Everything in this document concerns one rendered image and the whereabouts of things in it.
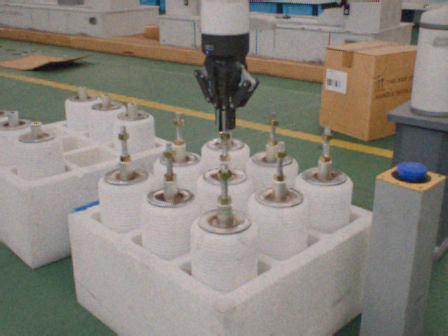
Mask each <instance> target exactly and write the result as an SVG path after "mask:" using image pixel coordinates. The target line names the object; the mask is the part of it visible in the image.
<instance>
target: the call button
mask: <svg viewBox="0 0 448 336"><path fill-rule="evenodd" d="M397 172H398V173H400V174H399V175H400V177H401V178H404V179H407V180H422V178H423V177H424V175H427V167H426V166H425V165H422V164H421V163H415V162H402V163H399V164H398V165H397Z"/></svg>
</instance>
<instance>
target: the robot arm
mask: <svg viewBox="0 0 448 336"><path fill-rule="evenodd" d="M250 29H255V30H276V29H277V20H276V18H275V17H274V16H267V15H252V14H250V7H249V0H202V7H201V51H202V53H203V54H205V55H206V57H205V59H204V67H202V68H201V69H196V70H194V76H195V77H196V79H197V82H198V84H199V87H200V88H201V89H202V93H203V94H204V97H205V100H206V101H207V102H208V103H210V102H211V103H212V104H213V106H214V108H215V117H216V118H215V125H216V127H217V131H219V132H223V133H225V134H228V133H230V132H234V130H235V127H236V123H235V122H236V113H235V111H236V109H237V108H239V107H245V105H246V104H247V102H248V100H250V97H251V96H252V94H253V92H255V89H256V88H257V86H258V85H259V83H260V82H259V79H257V78H254V79H252V77H251V76H250V74H249V73H248V72H247V70H248V67H247V62H246V56H247V54H248V53H249V52H250ZM219 87H220V88H219ZM209 89H210V92H211V94H210V92H209ZM221 96H222V97H221ZM230 97H231V102H230ZM409 110H410V111H411V112H412V113H415V114H417V115H423V116H427V117H434V118H447V117H448V3H447V4H445V5H443V6H440V7H439V8H437V9H432V10H430V11H426V12H424V13H423V14H422V15H421V22H420V28H419V40H418V46H417V52H416V63H415V69H414V80H413V86H412V97H411V103H410V109H409Z"/></svg>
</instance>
